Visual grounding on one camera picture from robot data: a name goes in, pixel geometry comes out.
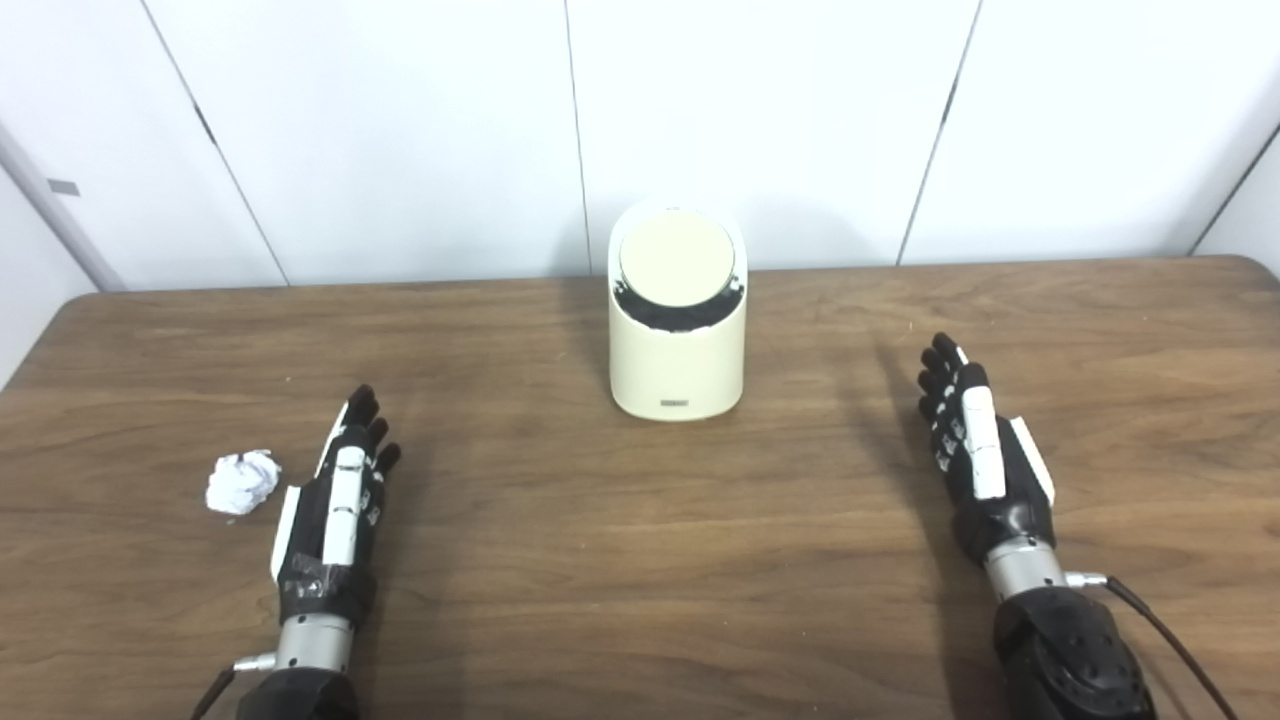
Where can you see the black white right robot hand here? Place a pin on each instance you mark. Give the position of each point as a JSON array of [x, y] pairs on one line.
[[985, 450]]

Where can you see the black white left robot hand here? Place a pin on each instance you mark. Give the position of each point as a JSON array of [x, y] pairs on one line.
[[340, 500]]

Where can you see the white paper ball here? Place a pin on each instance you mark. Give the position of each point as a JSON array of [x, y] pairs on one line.
[[242, 483]]

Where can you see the round cream bin lid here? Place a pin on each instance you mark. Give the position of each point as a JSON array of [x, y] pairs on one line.
[[677, 257]]

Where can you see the cream-colored bin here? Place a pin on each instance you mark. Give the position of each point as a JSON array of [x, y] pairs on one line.
[[675, 365]]

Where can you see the black bin liner bag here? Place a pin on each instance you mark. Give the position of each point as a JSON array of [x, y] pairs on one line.
[[675, 317]]

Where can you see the small gray wall tag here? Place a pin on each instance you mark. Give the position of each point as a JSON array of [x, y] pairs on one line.
[[63, 187]]

